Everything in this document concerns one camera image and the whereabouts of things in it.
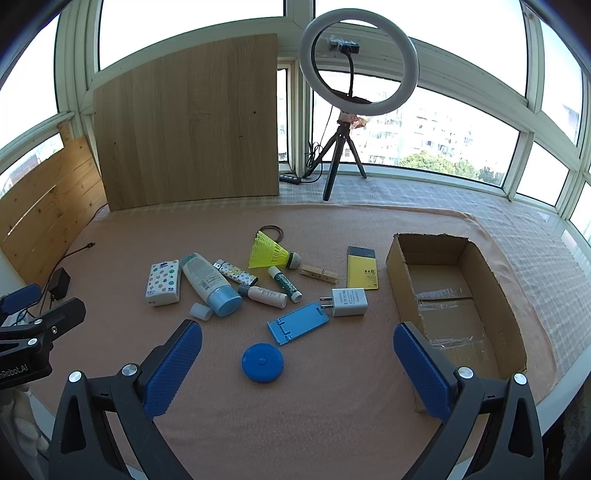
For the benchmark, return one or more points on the person's left hand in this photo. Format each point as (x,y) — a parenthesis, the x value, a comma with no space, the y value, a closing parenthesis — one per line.
(18,424)

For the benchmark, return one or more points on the green white lip balm stick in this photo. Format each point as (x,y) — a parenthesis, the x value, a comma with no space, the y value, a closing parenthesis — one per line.
(285,284)

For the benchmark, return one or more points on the black power adapter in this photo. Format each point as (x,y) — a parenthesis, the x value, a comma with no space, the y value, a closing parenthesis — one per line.
(60,282)

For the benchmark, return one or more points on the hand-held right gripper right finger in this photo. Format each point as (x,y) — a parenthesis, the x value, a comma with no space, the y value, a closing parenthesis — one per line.
(422,374)

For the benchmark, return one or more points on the blue round lid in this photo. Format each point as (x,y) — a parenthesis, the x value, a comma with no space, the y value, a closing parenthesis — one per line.
(262,362)

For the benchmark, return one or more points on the black gooseneck phone holder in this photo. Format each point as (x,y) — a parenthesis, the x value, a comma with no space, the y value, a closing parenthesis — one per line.
(344,46)

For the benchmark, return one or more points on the small white plastic cap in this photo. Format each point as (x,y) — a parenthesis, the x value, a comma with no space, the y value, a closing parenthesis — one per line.
(202,311)

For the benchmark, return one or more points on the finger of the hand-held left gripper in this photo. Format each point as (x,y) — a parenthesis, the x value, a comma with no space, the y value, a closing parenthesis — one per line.
(60,318)
(18,296)

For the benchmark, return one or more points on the wooden plank panel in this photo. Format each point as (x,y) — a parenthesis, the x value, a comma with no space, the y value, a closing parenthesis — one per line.
(46,207)

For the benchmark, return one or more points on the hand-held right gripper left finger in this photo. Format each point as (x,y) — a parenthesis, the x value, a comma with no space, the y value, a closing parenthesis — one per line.
(173,369)

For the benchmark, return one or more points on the black mini tripod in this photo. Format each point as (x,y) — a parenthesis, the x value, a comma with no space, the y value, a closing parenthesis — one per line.
(333,166)

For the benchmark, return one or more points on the yellow plastic shuttlecock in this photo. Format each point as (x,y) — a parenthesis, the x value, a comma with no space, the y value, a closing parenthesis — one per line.
(268,254)

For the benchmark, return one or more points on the white sunscreen tube blue cap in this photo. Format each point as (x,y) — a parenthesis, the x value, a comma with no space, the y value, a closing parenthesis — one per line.
(207,281)

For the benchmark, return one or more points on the star patterned tissue packet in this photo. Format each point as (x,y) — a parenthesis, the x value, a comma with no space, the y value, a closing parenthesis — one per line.
(162,282)

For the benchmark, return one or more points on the yellow notepad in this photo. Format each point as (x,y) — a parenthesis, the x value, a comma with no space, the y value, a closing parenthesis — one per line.
(362,272)

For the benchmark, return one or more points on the large light wooden board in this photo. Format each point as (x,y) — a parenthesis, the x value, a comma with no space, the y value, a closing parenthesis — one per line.
(184,129)

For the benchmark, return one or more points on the cardboard box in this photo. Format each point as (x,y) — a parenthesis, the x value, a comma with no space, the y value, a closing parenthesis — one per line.
(489,286)

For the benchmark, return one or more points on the small white carton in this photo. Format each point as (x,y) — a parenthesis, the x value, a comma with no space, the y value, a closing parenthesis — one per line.
(348,301)

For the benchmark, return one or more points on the white window frame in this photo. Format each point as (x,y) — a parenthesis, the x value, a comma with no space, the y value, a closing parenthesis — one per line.
(480,78)

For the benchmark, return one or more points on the blue folding phone stand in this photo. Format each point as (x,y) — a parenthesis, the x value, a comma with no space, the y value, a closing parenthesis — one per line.
(295,325)

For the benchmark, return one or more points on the wooden clothespin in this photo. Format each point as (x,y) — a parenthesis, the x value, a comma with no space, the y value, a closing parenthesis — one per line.
(318,273)

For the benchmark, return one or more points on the small white bottle grey cap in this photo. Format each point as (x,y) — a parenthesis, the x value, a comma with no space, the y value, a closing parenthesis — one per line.
(265,295)

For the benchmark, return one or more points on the pink fleece blanket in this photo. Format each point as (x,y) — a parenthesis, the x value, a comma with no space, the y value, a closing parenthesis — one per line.
(138,240)

